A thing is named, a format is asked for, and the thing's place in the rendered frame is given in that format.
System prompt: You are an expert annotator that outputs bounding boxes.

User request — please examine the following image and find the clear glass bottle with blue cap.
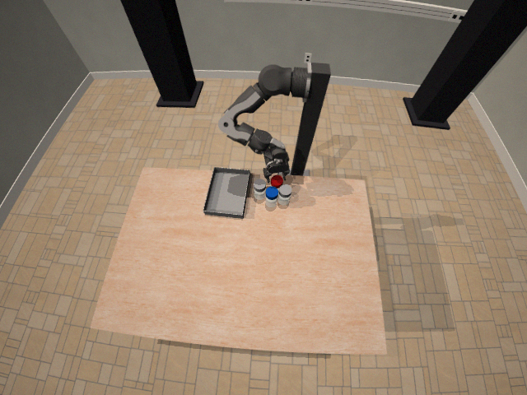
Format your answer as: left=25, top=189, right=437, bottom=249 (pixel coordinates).
left=265, top=186, right=278, bottom=207

